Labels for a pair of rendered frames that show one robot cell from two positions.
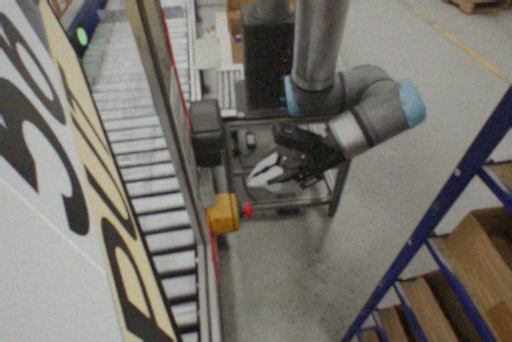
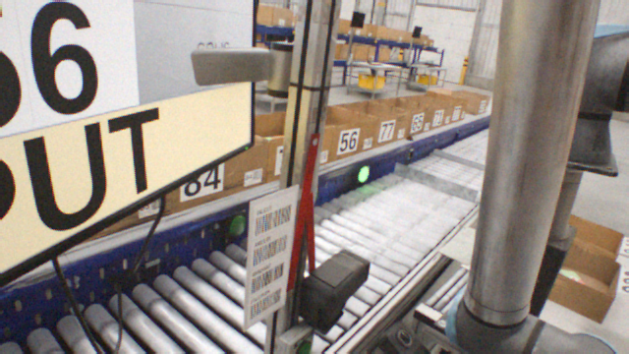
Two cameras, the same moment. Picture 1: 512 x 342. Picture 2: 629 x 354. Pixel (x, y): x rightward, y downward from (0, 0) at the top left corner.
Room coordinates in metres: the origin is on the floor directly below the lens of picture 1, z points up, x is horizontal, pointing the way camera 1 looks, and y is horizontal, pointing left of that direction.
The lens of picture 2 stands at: (0.08, -0.22, 1.44)
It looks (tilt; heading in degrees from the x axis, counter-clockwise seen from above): 21 degrees down; 45
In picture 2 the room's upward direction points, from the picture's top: 8 degrees clockwise
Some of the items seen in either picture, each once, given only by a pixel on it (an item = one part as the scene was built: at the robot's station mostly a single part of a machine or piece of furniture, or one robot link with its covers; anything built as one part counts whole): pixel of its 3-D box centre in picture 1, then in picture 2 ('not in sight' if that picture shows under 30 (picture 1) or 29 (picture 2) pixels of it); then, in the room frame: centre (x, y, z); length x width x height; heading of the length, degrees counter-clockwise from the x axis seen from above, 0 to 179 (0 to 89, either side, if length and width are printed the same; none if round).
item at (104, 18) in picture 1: (142, 16); (433, 183); (1.83, 0.68, 0.76); 0.46 x 0.01 x 0.09; 100
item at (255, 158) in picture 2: not in sight; (197, 161); (0.65, 0.93, 0.96); 0.39 x 0.29 x 0.17; 10
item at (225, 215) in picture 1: (224, 201); not in sight; (0.47, 0.09, 0.84); 0.15 x 0.09 x 0.07; 10
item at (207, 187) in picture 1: (208, 186); (296, 346); (0.43, 0.12, 0.95); 0.07 x 0.03 x 0.07; 10
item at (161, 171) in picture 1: (114, 178); (269, 294); (0.64, 0.47, 0.72); 0.52 x 0.05 x 0.05; 100
